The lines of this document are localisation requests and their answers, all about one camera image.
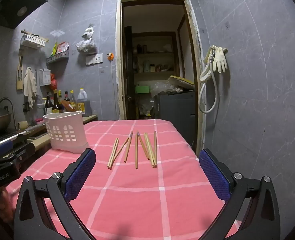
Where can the small wall hook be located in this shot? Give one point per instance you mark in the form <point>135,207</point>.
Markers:
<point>227,25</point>

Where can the hanging clear plastic bag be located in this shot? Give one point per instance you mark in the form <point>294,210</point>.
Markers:
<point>86,46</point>

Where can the yellow green snack packet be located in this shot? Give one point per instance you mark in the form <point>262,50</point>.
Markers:
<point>54,50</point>

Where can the yellow cap dark sauce bottle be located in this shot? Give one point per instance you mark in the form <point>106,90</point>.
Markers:
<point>56,105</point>

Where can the crumpled clear plastic bag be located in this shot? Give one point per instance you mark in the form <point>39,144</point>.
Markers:
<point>162,88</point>

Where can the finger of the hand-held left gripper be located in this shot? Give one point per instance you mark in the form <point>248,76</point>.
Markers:
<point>23,152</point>
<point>3,148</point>

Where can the dark wooden door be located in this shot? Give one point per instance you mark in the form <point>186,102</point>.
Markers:
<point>128,67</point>

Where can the grey wall rack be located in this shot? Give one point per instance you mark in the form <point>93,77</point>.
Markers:
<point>57,58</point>

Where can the green box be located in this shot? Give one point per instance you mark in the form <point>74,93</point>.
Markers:
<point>142,89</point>

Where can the pink dish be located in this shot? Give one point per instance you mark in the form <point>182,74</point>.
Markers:
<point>40,120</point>

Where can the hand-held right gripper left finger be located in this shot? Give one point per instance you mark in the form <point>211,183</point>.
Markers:
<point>81,175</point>

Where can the olive trimmed cushion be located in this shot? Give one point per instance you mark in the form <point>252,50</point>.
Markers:
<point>181,81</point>

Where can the red cap dark bottle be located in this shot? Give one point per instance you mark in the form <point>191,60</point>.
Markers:
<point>66,97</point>

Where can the black cap dark bottle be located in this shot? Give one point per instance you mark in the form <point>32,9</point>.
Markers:
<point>48,107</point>

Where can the beige sponge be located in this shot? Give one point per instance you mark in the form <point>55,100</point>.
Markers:
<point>23,125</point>

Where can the wooden storage shelf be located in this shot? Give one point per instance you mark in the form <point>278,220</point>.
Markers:
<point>150,74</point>

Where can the grey metal cabinet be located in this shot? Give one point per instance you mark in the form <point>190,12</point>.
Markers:
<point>177,112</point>

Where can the pink checked tablecloth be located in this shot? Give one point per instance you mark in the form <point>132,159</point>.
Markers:
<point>137,192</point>

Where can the orange snack packet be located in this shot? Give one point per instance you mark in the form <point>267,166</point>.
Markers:
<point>67,106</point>

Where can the orange wall plug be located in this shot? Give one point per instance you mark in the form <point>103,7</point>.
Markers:
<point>110,57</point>

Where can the white hanging box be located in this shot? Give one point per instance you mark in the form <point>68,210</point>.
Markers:
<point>45,77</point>

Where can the beige jar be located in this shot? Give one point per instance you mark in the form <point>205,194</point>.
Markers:
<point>152,68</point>

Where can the hanging wooden board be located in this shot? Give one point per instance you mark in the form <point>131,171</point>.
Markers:
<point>19,80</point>

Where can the pale rubber glove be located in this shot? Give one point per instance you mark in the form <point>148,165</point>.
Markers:
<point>220,60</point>

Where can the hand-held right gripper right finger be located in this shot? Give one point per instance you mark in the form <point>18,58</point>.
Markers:
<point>213,175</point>

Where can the large cooking oil jug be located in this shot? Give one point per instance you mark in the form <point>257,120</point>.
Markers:
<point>84,105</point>

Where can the person's left hand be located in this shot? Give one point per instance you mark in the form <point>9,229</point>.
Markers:
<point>7,201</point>

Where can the white slotted utensil holder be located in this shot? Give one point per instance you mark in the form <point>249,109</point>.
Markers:
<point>72,122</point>

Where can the hanging white rubber glove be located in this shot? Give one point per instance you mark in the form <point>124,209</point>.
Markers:
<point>204,74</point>

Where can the hanging beige towel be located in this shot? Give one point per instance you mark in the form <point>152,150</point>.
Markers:
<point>28,85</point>

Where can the white wall basket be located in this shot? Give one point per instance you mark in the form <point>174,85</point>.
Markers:
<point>31,40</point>

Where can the red snack packet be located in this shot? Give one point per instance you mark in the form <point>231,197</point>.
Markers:
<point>62,47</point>

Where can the red plastic bag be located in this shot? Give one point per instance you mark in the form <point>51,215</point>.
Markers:
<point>53,82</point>

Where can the beige kitchen counter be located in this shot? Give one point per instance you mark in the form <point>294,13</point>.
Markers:
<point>90,118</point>

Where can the white wall switch panel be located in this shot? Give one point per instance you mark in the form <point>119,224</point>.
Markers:
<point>94,59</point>

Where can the black wall socket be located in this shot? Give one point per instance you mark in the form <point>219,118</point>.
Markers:
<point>25,107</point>

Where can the set of wooden chopsticks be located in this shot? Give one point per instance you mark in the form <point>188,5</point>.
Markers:
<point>136,152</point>

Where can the worn wooden door frame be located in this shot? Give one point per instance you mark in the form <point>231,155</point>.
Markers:
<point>119,55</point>

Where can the curved metal faucet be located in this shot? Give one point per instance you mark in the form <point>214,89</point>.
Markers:
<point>13,110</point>

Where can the yellow cap clear bottle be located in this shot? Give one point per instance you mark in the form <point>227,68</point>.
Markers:
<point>73,101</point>

